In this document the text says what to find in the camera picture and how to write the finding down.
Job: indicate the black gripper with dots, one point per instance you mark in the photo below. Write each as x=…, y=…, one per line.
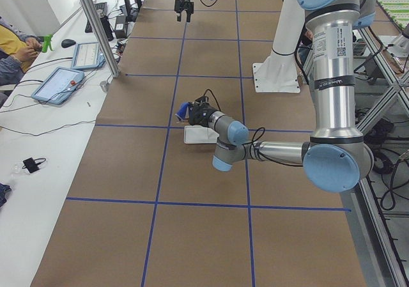
x=202, y=117
x=183, y=4

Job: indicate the blue microfiber towel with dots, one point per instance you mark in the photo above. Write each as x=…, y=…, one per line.
x=183, y=113

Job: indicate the white wooden towel rack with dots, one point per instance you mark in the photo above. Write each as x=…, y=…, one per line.
x=197, y=134

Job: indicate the small metal cylinder weight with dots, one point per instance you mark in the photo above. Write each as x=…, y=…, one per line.
x=104, y=86

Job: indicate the blue teach pendant tablet far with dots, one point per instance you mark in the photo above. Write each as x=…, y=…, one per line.
x=87, y=56

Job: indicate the blue teach pendant tablet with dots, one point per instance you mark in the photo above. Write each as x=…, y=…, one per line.
x=59, y=86
x=87, y=56

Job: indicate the black computer mouse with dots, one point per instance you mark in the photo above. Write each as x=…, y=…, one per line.
x=66, y=43

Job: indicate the green spray bottle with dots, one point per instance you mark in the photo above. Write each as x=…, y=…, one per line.
x=47, y=43

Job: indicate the blue teach pendant tablet near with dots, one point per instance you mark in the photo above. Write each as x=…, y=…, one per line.
x=59, y=86

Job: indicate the person in yellow shirt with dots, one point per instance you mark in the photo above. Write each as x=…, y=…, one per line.
x=18, y=52

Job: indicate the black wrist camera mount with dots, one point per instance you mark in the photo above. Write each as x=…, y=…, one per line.
x=203, y=100

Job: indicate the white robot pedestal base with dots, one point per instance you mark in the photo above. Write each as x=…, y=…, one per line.
x=278, y=72

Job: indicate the aluminium frame post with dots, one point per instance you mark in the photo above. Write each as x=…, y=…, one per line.
x=98, y=30

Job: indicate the small black device with strap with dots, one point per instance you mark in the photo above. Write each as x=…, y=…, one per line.
x=33, y=165

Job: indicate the aluminium table frame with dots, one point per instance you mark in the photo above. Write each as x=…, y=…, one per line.
x=380, y=108

